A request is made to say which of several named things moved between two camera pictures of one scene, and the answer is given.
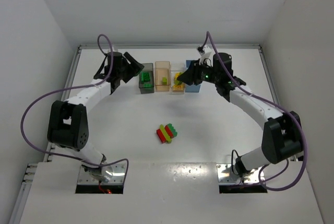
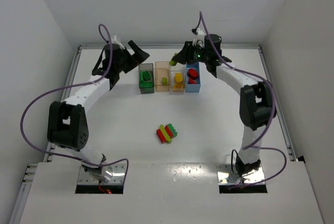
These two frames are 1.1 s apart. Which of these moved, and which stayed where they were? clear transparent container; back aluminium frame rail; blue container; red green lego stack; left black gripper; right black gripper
Moved: left black gripper; right black gripper
Stayed: clear transparent container; blue container; back aluminium frame rail; red green lego stack
